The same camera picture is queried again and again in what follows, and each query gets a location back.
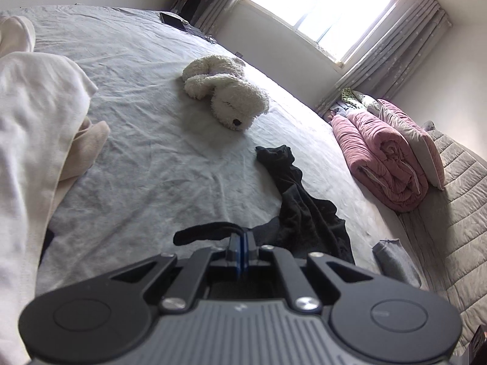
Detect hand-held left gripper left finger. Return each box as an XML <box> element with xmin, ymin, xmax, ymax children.
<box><xmin>108</xmin><ymin>234</ymin><xmax>242</xmax><ymax>314</ymax></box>

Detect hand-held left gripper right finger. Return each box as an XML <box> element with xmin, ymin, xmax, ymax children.
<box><xmin>243</xmin><ymin>232</ymin><xmax>382</xmax><ymax>311</ymax></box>

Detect black T-shirt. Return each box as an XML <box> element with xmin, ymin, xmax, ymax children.
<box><xmin>173</xmin><ymin>145</ymin><xmax>355</xmax><ymax>265</ymax></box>

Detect small grey cloth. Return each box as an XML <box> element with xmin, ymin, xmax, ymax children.
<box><xmin>372</xmin><ymin>239</ymin><xmax>422</xmax><ymax>289</ymax></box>

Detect pink quilt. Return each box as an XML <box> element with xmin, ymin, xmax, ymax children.
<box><xmin>331</xmin><ymin>109</ymin><xmax>430</xmax><ymax>214</ymax></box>

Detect white plush dog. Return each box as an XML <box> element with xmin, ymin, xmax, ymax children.
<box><xmin>181</xmin><ymin>55</ymin><xmax>270</xmax><ymax>132</ymax></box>

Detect beige cloth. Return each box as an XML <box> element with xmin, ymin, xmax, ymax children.
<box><xmin>57</xmin><ymin>116</ymin><xmax>111</xmax><ymax>183</ymax></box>

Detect green patterned pillow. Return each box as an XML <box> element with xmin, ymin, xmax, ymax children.
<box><xmin>340</xmin><ymin>87</ymin><xmax>369</xmax><ymax>112</ymax></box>

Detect grey bed sheet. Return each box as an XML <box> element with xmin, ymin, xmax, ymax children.
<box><xmin>0</xmin><ymin>5</ymin><xmax>423</xmax><ymax>301</ymax></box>

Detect grey pillow with pink trim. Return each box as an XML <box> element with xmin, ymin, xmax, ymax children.
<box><xmin>377</xmin><ymin>99</ymin><xmax>446</xmax><ymax>191</ymax></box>

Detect grey quilted bedspread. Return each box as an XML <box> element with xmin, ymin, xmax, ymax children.
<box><xmin>398</xmin><ymin>121</ymin><xmax>487</xmax><ymax>355</ymax></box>

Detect white garment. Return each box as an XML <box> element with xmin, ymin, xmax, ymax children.
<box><xmin>0</xmin><ymin>15</ymin><xmax>100</xmax><ymax>365</ymax></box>

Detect dark phone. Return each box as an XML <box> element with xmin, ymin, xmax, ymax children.
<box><xmin>160</xmin><ymin>12</ymin><xmax>188</xmax><ymax>31</ymax></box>

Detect grey patterned curtain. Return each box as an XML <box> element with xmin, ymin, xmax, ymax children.
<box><xmin>317</xmin><ymin>0</ymin><xmax>453</xmax><ymax>115</ymax></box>
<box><xmin>198</xmin><ymin>0</ymin><xmax>263</xmax><ymax>36</ymax></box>

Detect window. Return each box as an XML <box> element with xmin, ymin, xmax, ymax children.
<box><xmin>243</xmin><ymin>0</ymin><xmax>404</xmax><ymax>65</ymax></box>

